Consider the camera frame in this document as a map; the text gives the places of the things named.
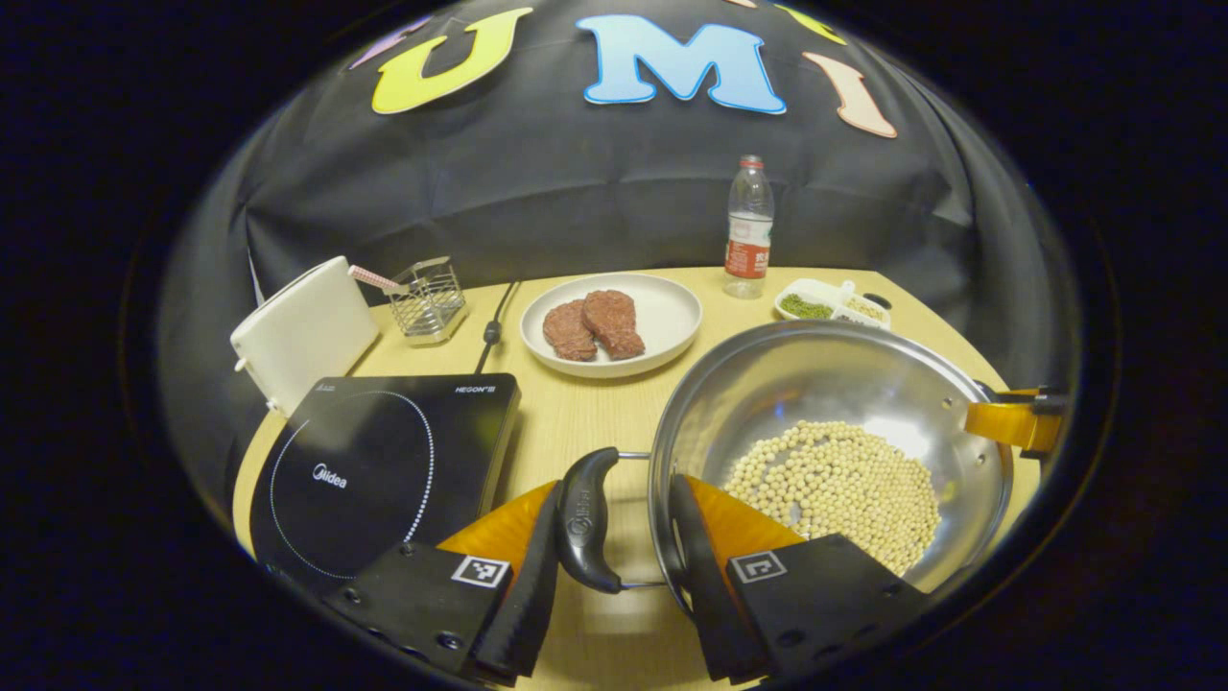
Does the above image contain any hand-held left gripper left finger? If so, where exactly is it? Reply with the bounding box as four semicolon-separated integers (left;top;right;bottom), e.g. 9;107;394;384
321;480;565;687

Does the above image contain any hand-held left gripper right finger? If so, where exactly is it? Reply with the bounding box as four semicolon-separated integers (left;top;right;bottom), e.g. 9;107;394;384
669;473;932;684

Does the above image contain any steel pot with black handles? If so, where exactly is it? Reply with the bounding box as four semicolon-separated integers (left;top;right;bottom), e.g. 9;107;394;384
555;320;1018;615

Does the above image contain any black induction cooktop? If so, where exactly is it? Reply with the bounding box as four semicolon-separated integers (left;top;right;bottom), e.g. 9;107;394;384
249;372;522;596

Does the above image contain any pile of soybeans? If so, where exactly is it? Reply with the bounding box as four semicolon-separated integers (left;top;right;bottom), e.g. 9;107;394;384
721;419;943;577

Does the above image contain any white divided dish with beans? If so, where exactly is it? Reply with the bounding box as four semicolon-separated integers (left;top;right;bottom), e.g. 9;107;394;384
773;278;892;330

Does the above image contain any brown meat patty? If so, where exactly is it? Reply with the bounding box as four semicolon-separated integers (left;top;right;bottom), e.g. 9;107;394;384
542;298;598;363
582;290;647;362

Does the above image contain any white round plate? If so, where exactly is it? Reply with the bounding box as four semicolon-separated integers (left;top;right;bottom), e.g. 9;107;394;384
519;273;703;379

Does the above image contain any clear water bottle red label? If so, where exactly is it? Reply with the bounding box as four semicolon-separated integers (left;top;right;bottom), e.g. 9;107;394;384
722;155;775;299

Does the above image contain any white toaster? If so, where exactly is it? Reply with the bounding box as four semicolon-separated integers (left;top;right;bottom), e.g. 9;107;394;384
230;255;381;417

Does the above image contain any pink checked stick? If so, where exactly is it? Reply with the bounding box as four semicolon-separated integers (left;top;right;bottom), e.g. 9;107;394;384
347;265;409;295

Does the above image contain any black backdrop cloth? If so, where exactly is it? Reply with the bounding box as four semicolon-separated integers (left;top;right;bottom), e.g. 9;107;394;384
158;0;1080;500

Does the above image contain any black power cable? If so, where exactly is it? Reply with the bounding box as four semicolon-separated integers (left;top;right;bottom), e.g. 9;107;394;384
473;280;521;375

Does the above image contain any metal wire basket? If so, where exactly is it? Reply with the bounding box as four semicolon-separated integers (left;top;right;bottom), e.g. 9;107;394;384
389;256;468;346

